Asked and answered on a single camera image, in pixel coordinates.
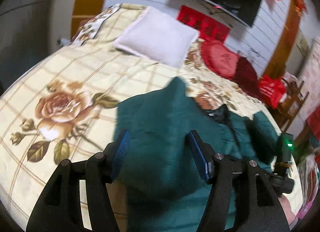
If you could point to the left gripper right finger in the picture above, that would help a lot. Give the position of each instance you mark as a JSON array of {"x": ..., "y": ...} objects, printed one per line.
[{"x": 203, "y": 154}]

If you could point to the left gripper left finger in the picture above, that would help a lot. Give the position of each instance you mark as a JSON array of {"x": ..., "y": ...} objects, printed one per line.
[{"x": 119, "y": 151}]

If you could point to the dark green puffer jacket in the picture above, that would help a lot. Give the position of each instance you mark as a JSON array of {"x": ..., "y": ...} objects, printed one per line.
[{"x": 185, "y": 170}]

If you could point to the person right hand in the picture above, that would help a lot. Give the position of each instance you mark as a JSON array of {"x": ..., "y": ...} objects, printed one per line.
[{"x": 290, "y": 216}]

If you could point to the floral cream bed sheet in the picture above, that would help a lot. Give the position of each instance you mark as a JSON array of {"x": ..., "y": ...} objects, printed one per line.
[{"x": 66, "y": 106}]

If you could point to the wooden shelf rack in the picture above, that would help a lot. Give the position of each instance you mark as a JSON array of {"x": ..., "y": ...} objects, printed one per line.
[{"x": 292, "y": 101}]

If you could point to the dark red velvet cushion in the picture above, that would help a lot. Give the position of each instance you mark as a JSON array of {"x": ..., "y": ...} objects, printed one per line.
[{"x": 246, "y": 78}]

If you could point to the red shopping bag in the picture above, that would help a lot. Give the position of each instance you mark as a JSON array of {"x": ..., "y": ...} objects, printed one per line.
[{"x": 271, "y": 90}]

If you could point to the red heart cushion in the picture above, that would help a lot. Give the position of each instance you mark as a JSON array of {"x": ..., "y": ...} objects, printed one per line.
[{"x": 219, "y": 58}]

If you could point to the white square pillow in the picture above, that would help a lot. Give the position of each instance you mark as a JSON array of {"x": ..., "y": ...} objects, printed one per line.
[{"x": 159, "y": 37}]

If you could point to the floral pillow under white pillow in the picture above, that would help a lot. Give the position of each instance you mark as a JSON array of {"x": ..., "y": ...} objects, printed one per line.
[{"x": 88, "y": 29}]

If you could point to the red calligraphy banner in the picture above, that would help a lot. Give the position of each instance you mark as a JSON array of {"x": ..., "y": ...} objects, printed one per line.
[{"x": 209, "y": 28}]

